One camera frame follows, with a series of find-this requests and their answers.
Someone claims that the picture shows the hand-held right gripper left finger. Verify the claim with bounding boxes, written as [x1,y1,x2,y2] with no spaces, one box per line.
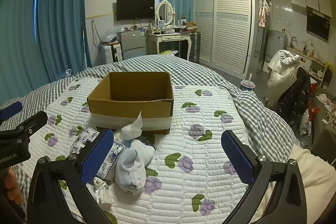
[26,129,115,224]

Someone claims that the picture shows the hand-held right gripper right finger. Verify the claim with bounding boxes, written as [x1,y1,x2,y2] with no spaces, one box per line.
[221,130,308,224]

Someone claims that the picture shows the clear plastic bag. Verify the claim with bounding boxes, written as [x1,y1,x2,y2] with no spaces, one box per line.
[101,27,119,43]

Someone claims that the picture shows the hanging pink white clothes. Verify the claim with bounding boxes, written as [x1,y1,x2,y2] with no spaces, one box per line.
[258,0,271,28]

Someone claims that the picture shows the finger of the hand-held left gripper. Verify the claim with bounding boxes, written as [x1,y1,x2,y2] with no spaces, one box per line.
[0,101,23,121]
[0,111,48,141]

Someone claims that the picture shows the twisted white sock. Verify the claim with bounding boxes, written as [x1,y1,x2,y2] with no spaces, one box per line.
[115,110,144,142]

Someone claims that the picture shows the quilted floral mat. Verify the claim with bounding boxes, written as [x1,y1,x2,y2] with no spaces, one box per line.
[16,74,298,224]

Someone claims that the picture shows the white pole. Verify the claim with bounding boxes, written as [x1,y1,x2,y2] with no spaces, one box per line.
[83,28,88,68]

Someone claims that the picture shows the brown cardboard box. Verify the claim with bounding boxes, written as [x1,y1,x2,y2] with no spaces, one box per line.
[87,71,175,136]

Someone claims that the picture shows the wide teal curtain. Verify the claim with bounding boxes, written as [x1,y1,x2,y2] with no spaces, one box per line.
[0,0,53,104]

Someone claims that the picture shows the floral tissue pack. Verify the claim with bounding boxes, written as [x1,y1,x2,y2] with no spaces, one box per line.
[69,127,126,179]

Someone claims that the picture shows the black range hood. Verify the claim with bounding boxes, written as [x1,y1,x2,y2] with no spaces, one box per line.
[306,6,332,42]

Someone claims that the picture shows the cluttered wooden shelf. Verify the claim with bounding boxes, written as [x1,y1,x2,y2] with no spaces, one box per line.
[287,45,327,83]

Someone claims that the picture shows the person's left hand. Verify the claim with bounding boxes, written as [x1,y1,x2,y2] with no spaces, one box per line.
[0,168,24,204]

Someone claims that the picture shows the black wall television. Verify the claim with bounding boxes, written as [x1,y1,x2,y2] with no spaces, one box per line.
[116,0,155,21]

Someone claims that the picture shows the dark floral garment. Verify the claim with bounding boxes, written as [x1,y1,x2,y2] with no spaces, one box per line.
[277,67,320,125]

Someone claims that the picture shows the grey washing machine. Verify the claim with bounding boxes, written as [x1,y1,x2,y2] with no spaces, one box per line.
[265,29,291,61]

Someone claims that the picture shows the grey checked bedsheet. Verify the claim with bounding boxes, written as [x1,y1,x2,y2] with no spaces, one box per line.
[0,54,301,224]

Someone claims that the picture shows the oval white mirror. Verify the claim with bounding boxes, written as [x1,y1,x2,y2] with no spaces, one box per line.
[155,0,177,28]

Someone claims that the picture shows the small grey fridge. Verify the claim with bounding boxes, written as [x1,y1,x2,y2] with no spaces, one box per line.
[117,29,147,59]

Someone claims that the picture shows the large white sock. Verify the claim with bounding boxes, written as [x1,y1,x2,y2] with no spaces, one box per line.
[114,138,156,196]

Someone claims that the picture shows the white cloth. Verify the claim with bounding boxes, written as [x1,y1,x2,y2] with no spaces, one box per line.
[262,147,336,216]

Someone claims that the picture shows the dark hanging cables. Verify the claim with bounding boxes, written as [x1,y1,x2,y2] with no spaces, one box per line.
[91,20,106,50]

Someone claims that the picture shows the drink cup with straw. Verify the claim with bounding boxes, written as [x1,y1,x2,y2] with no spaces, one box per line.
[240,73,256,91]

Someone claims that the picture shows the white louvred wardrobe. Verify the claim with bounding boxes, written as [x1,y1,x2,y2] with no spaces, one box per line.
[193,0,260,75]

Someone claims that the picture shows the white dressing table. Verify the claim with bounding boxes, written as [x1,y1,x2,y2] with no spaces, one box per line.
[146,31,192,60]

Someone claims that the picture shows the yellow green bag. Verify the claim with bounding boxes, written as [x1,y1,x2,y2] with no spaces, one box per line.
[159,49,179,57]

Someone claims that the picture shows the white suitcase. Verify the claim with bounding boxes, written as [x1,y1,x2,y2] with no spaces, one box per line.
[101,42,123,65]

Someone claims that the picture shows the small white sock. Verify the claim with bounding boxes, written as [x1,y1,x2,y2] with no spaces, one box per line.
[93,177,113,205]

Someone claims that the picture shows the red plastic bag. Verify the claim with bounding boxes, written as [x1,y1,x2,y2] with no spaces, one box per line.
[307,107,321,123]

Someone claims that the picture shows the teal window curtain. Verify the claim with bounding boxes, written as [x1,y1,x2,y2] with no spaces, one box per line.
[37,0,93,83]

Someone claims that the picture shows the dark suitcase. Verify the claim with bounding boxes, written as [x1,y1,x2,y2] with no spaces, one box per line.
[187,31,201,63]

